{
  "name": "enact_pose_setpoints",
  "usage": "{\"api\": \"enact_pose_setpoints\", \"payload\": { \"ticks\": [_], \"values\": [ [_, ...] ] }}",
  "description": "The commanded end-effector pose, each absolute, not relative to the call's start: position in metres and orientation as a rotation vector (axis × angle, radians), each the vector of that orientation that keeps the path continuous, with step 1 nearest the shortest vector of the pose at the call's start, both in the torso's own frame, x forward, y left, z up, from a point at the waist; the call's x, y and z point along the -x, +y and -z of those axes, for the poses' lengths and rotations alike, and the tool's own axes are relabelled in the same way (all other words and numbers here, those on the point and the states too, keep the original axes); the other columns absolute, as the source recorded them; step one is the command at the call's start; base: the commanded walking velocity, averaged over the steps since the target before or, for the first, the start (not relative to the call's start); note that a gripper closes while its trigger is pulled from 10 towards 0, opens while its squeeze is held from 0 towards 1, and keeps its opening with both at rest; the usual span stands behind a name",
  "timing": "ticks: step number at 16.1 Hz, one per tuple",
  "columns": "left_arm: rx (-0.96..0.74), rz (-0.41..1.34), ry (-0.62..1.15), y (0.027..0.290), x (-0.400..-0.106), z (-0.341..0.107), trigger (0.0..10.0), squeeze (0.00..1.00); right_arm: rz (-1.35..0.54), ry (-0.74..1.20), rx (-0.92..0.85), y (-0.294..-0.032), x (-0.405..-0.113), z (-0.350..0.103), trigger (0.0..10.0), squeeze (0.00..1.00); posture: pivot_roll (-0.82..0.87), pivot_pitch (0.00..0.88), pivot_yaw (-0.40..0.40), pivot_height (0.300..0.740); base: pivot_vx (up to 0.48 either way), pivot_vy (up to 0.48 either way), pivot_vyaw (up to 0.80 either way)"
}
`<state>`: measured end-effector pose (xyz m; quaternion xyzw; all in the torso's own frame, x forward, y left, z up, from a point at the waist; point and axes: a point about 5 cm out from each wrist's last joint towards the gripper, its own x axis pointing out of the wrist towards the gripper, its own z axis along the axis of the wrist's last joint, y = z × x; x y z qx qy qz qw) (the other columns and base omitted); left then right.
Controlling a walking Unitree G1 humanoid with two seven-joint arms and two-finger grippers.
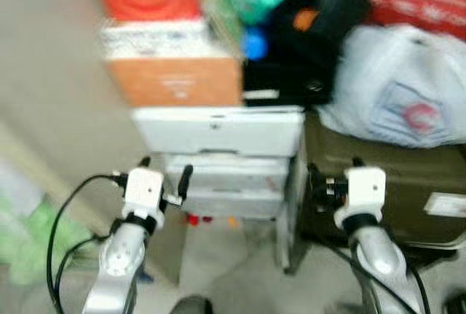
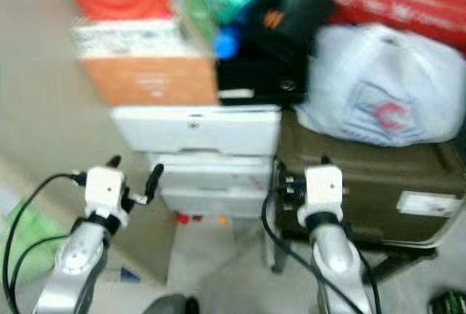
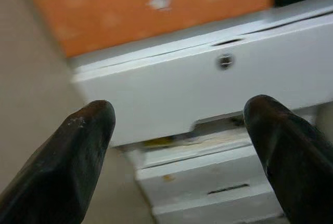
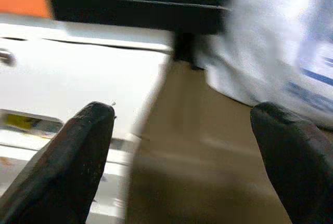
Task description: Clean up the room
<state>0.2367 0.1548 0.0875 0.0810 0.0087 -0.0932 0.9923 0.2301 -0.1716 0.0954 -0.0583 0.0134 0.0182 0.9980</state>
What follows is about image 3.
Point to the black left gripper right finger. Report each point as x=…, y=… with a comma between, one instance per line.
x=299, y=172

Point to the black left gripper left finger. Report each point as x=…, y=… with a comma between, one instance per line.
x=57, y=177

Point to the white drawer cabinet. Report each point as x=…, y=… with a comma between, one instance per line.
x=169, y=91

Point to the orange cardboard box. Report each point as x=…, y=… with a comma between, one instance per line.
x=104, y=13

